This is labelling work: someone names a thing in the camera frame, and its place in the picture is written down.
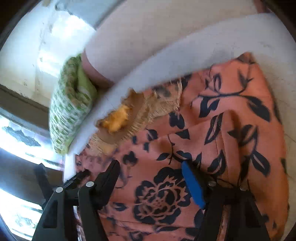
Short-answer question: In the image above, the orange black floral garment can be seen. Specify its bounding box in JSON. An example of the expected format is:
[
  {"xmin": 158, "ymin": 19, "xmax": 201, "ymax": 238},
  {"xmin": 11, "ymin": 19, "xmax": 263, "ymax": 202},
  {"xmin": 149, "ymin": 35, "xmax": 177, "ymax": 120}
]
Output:
[{"xmin": 75, "ymin": 52, "xmax": 289, "ymax": 240}]

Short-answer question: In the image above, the stained glass window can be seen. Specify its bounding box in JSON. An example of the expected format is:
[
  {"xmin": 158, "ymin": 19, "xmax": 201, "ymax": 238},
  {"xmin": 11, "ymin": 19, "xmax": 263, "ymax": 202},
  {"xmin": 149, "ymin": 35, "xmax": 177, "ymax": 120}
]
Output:
[{"xmin": 1, "ymin": 116, "xmax": 64, "ymax": 240}]

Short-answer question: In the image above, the green white patterned pillow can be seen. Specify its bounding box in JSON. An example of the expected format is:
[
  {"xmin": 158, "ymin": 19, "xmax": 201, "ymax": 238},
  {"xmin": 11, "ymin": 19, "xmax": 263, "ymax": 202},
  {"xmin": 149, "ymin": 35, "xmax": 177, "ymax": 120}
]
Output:
[{"xmin": 49, "ymin": 54, "xmax": 97, "ymax": 156}]

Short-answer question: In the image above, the light blue pillow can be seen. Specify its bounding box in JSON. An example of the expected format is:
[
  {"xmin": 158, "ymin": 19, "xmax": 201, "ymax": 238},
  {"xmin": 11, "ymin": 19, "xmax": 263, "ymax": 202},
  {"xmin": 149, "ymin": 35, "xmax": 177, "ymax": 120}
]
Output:
[{"xmin": 55, "ymin": 0, "xmax": 123, "ymax": 29}]

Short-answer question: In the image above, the pink bolster cushion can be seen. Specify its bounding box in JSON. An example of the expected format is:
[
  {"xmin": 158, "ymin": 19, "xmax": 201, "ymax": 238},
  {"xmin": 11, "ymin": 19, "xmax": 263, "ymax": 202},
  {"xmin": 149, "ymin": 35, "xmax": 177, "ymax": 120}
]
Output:
[{"xmin": 81, "ymin": 1, "xmax": 268, "ymax": 88}]

